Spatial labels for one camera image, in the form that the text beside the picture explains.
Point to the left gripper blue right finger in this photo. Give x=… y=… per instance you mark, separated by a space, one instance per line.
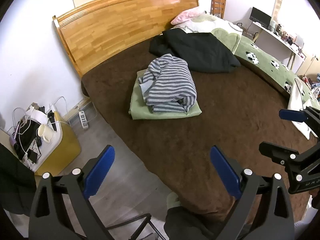
x=228 y=170

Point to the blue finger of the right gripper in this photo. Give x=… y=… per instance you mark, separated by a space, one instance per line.
x=292 y=115
x=278 y=154

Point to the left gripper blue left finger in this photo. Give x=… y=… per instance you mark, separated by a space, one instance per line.
x=96 y=170

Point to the grey striped zip hoodie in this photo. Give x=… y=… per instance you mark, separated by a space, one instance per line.
x=168 y=79

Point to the person's right hand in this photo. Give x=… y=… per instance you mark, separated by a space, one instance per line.
x=315 y=198

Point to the white fleece jacket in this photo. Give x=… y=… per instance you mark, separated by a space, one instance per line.
x=296 y=103

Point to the yellow bedside stool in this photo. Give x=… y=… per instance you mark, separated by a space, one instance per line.
x=63 y=148

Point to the white power strip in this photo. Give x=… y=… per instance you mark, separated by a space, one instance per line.
x=83 y=119

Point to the white desk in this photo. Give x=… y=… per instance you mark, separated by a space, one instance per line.
x=279 y=49

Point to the person's dark trouser legs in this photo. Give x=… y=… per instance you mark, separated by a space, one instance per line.
x=181 y=223

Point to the white mug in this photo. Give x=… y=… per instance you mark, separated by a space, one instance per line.
x=45 y=133

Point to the light green folded cloth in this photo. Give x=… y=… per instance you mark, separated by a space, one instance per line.
x=139 y=110

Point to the green panda print quilt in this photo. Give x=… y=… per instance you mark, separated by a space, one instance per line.
x=266 y=66

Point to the black monitor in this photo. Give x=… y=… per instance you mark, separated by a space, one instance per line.
x=260 y=17

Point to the black folded garment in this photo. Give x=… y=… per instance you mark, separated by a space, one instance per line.
x=203 y=52

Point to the wooden chair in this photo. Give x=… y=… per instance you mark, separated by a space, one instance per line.
x=217 y=8

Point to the pink and white pillow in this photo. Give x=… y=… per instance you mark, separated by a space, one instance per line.
x=191 y=21

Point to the wooden headboard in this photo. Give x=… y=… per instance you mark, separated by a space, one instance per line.
x=100 y=29

